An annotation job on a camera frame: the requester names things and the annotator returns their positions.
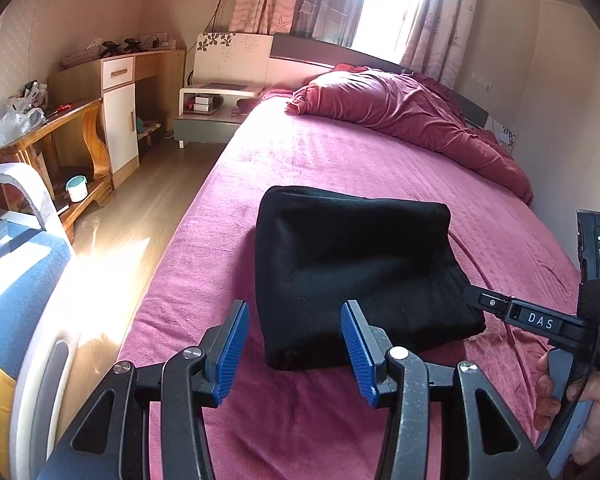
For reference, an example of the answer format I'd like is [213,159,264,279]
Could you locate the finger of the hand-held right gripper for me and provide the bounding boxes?
[462,284,512,322]

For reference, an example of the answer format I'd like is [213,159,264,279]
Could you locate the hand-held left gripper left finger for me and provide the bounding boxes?
[37,300,251,480]

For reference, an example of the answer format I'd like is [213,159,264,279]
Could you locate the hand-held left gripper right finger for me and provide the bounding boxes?
[341,300,551,480]

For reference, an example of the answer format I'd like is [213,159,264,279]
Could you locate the black pants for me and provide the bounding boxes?
[254,186,487,372]

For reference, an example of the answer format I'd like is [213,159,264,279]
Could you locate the bed with pink sheet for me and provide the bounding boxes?
[116,87,588,480]

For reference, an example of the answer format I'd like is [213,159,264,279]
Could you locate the red duvet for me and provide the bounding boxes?
[286,63,533,205]

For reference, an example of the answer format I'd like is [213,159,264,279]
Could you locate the white teal pot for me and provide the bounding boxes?
[65,176,90,203]

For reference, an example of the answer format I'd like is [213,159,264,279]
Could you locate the wooden side table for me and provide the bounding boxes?
[0,99,113,243]

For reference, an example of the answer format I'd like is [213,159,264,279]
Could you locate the wooden desk with white drawers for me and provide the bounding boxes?
[47,49,187,190]

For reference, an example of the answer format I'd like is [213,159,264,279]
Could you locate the pale floral curtain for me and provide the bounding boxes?
[399,0,482,92]

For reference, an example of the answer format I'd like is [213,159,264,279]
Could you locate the white floral nightstand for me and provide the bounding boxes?
[174,32,274,148]

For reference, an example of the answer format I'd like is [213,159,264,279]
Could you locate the dark bed headboard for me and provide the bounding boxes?
[270,33,490,128]

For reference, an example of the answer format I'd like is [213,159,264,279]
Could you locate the clear plastic bag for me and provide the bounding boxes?
[0,96,46,147]

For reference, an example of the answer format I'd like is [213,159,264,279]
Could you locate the grey power strip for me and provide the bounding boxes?
[61,50,101,67]

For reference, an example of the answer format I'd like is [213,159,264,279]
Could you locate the grey patterned curtain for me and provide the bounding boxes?
[292,0,373,48]

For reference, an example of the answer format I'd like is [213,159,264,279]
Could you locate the blue chair with white frame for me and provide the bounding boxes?
[0,164,81,480]

